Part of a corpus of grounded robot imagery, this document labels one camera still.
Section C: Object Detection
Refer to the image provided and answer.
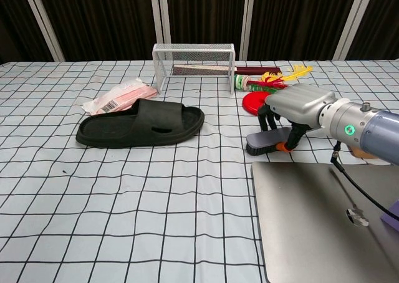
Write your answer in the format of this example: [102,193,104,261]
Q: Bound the silver laptop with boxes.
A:
[251,161,399,283]

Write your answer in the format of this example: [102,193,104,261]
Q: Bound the dark pleated curtain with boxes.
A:
[0,0,399,63]

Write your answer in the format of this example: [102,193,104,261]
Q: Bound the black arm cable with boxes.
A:
[329,141,399,222]

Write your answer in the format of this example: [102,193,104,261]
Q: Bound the beige folded fan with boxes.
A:
[173,64,234,77]

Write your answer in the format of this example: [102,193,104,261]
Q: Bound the purple block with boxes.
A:
[380,201,399,234]

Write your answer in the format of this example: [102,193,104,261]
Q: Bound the white frame post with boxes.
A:
[20,0,65,62]
[332,0,370,61]
[240,0,262,61]
[148,0,171,46]

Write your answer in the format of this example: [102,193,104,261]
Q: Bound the black rubber slide sandal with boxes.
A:
[75,98,206,149]

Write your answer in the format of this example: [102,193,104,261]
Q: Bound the grey cleaning brush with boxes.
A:
[245,127,293,156]

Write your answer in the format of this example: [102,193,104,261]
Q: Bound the pink packet with barcode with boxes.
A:
[82,79,158,115]

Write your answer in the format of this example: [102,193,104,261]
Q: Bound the brown bottle with red label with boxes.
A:
[348,146,383,163]

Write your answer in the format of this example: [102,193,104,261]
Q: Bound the dark red stick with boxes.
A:
[234,65,282,75]

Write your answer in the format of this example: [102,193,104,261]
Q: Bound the white mesh wire rack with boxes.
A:
[152,43,235,95]

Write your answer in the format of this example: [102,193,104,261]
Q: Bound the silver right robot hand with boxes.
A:
[257,83,337,153]

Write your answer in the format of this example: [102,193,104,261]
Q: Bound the red plastic disc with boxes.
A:
[242,91,272,117]

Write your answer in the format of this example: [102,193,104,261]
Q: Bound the white black-checked tablecloth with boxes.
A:
[0,58,399,283]

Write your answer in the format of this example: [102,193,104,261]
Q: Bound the colourful feather shuttlecock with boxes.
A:
[233,64,313,96]

